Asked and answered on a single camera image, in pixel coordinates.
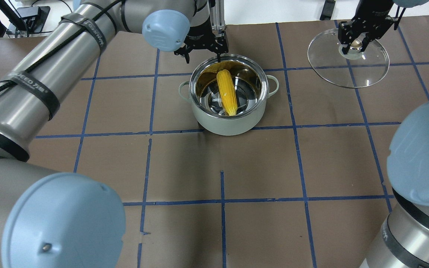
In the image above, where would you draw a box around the black cables bundle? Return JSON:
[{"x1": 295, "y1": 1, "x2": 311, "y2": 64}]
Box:
[{"x1": 0, "y1": 0, "x2": 73, "y2": 36}]

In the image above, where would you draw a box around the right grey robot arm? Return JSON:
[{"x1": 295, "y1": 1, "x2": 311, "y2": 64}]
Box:
[{"x1": 360, "y1": 102, "x2": 429, "y2": 268}]

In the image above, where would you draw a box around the glass pot lid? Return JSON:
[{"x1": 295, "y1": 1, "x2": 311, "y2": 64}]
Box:
[{"x1": 308, "y1": 29, "x2": 390, "y2": 89}]

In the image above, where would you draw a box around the yellow corn cob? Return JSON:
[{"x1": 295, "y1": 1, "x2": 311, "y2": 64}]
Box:
[{"x1": 216, "y1": 69, "x2": 238, "y2": 117}]

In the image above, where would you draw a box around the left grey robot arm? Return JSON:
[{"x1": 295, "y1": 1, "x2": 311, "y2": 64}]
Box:
[{"x1": 0, "y1": 0, "x2": 223, "y2": 268}]

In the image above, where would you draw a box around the aluminium frame post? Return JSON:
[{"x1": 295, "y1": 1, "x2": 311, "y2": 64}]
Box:
[{"x1": 208, "y1": 0, "x2": 225, "y2": 34}]

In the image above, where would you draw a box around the pale green steel pot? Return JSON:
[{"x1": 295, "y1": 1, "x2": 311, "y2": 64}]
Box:
[{"x1": 178, "y1": 54, "x2": 279, "y2": 136}]

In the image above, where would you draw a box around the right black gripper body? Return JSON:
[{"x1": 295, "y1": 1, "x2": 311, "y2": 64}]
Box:
[{"x1": 351, "y1": 0, "x2": 394, "y2": 37}]

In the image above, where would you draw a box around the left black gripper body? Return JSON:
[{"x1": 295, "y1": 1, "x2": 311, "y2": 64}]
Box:
[{"x1": 184, "y1": 12, "x2": 216, "y2": 53}]

